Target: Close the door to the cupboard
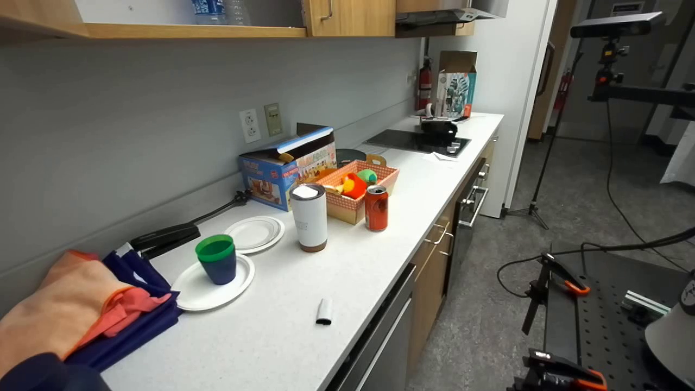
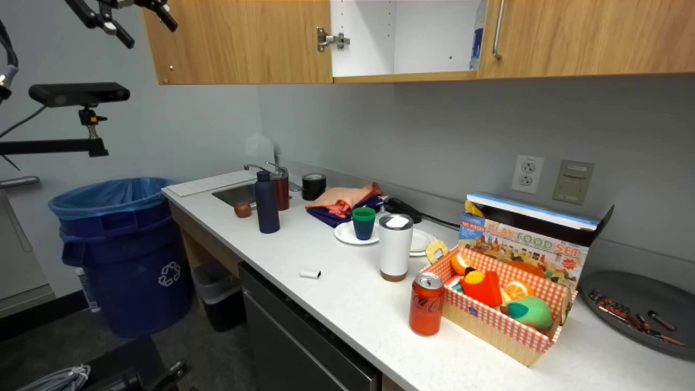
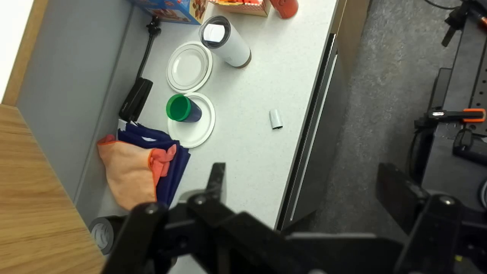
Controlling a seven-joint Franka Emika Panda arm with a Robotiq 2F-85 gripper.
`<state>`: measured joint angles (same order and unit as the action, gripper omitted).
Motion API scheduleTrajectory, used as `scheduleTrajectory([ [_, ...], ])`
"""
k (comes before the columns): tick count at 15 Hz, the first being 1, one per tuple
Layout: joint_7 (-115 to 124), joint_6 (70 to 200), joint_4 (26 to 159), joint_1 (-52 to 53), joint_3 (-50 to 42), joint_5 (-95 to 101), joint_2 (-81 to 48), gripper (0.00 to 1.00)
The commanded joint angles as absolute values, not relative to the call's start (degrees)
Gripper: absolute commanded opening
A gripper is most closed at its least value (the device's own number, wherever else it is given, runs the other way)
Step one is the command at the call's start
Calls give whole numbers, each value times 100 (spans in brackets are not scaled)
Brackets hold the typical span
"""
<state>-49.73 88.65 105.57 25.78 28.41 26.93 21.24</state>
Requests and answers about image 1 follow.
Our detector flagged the wooden cupboard door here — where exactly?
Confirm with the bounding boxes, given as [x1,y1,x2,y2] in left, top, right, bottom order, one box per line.
[301,0,394,38]

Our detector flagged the water bottles in cupboard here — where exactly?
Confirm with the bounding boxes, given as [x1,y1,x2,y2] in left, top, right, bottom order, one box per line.
[191,0,250,26]

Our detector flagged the orange toy bin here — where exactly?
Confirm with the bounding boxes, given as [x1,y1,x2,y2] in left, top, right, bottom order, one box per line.
[319,160,397,225]

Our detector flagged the red soda can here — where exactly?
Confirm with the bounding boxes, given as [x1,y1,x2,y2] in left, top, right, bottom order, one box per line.
[364,184,388,232]

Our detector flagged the green ball toy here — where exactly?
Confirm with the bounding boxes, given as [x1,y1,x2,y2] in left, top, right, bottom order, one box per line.
[357,170,377,184]

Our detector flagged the white cylindrical tumbler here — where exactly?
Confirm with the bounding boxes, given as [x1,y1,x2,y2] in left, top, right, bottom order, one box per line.
[291,184,327,253]

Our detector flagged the dark bowl behind bin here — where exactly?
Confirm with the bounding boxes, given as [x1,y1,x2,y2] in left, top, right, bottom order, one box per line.
[337,148,366,168]

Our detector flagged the blue cardboard box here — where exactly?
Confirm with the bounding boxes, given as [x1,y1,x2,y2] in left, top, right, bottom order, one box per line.
[238,127,337,210]

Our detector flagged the white plate rear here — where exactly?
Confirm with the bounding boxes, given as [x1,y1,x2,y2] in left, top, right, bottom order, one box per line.
[228,215,285,254]

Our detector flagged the black induction cooktop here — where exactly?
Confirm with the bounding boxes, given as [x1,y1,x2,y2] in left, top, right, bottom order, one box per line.
[369,130,466,156]

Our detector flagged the black pot on cooktop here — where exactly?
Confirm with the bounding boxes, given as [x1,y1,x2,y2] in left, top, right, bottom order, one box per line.
[418,119,457,144]

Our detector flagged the small black white marker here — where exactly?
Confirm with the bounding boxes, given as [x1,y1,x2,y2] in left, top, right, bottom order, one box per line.
[315,297,333,326]

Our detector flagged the wooden lower cabinets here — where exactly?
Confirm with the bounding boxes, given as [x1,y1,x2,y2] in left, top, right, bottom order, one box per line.
[407,141,494,373]

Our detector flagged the red fire extinguisher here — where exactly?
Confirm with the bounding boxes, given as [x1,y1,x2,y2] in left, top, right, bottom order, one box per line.
[414,58,432,112]

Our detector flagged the blue cup green rim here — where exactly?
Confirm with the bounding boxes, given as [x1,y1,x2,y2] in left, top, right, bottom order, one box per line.
[194,235,236,285]

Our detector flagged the stainless dishwasher front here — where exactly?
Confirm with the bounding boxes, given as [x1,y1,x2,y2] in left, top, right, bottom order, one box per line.
[323,265,414,391]

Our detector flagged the white plate under cup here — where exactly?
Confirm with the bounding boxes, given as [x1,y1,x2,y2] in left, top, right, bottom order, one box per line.
[171,254,256,312]

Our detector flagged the range hood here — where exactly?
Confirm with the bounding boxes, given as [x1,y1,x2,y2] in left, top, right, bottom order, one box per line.
[394,0,507,29]

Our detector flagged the black stapler tool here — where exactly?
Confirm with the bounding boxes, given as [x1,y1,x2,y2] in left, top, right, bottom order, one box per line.
[130,225,200,258]

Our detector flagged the orange black clamp upper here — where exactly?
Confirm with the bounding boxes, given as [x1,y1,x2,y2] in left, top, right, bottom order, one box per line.
[521,253,590,334]

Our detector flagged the orange black clamp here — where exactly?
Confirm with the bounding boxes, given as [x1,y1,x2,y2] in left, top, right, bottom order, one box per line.
[521,253,590,334]
[506,351,607,391]

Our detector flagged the orange cloth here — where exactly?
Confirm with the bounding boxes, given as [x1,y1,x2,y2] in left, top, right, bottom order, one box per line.
[0,248,173,378]

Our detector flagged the orange black clamp lower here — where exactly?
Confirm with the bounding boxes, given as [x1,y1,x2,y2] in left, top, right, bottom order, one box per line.
[506,351,607,391]

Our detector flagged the black perforated robot table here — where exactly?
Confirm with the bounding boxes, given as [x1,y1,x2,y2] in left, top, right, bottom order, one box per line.
[542,253,693,391]

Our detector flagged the wooden upper cabinet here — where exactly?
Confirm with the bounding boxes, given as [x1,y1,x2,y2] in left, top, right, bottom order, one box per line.
[0,0,464,42]

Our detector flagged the beige wall switch plate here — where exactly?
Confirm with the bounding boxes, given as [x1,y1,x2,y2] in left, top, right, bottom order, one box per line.
[263,103,282,138]

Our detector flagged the white wall outlet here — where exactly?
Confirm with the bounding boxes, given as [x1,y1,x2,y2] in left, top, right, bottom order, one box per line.
[238,108,260,144]

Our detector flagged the black oven with handle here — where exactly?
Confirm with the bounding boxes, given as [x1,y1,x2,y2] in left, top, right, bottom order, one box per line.
[446,159,489,288]

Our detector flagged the black floor cable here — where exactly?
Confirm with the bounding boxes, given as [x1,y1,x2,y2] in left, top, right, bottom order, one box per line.
[494,100,695,301]

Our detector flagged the black camera on tripod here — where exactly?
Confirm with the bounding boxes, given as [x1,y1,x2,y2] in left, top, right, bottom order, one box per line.
[504,9,695,230]

